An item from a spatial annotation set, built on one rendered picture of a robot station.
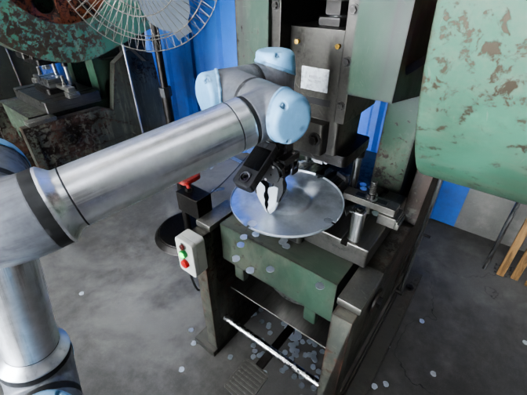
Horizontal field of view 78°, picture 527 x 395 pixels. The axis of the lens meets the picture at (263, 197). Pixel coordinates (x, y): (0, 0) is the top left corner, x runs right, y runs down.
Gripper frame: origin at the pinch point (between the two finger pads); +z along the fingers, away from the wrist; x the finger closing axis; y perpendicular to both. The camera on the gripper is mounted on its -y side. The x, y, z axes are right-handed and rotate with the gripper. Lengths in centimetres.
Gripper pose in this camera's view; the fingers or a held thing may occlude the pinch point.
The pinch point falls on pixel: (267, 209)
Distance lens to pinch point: 78.3
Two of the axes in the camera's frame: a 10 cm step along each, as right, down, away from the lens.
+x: -7.9, -3.4, 5.0
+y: 6.1, -4.5, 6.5
